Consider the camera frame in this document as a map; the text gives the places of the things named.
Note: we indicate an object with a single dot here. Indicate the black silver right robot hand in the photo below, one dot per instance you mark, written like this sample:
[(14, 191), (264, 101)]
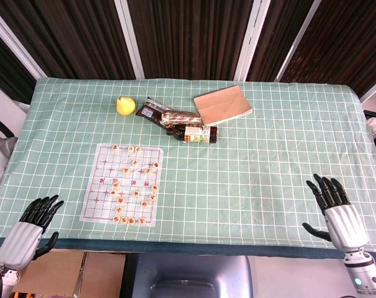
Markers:
[(344, 223)]

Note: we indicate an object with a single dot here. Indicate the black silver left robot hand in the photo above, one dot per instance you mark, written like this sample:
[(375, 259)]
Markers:
[(19, 239)]

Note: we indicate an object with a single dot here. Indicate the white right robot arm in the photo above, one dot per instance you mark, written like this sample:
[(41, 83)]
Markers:
[(361, 273)]

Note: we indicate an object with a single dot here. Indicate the brown cardboard box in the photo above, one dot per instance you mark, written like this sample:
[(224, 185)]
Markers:
[(67, 276)]

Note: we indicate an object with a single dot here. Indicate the translucent Chinese chess board sheet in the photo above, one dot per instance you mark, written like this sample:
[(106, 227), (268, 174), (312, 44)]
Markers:
[(104, 198)]

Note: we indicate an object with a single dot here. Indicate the black chair armrest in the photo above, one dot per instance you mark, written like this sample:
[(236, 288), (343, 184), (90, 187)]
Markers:
[(2, 126)]

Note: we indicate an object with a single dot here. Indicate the green white checked tablecloth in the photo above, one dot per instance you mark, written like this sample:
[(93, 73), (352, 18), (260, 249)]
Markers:
[(237, 174)]

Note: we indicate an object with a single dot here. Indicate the blue grey robot chest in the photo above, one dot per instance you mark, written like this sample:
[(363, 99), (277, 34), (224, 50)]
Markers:
[(191, 273)]

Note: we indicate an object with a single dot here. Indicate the dark brown curtain panel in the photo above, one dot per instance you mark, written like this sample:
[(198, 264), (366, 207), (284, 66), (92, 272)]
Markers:
[(191, 37), (67, 34), (278, 37), (346, 40), (8, 71)]

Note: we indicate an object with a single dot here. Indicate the yellow pear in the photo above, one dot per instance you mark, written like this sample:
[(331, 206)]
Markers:
[(125, 106)]

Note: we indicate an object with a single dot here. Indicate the brown paper notebook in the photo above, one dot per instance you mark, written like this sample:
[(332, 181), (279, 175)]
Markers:
[(222, 104)]

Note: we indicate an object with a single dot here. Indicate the dark bottle with label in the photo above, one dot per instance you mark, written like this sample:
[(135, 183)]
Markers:
[(194, 134)]

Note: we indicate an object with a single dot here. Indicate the dark brown snack packet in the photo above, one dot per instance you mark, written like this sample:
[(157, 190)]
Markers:
[(149, 111)]

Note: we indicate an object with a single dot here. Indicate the cream red wrapped biscuit roll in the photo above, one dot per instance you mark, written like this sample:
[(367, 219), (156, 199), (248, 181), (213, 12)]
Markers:
[(181, 118)]

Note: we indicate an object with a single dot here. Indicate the white screen frame post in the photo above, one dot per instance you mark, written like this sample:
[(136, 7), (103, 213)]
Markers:
[(17, 43), (296, 43), (130, 40), (251, 40), (374, 88)]

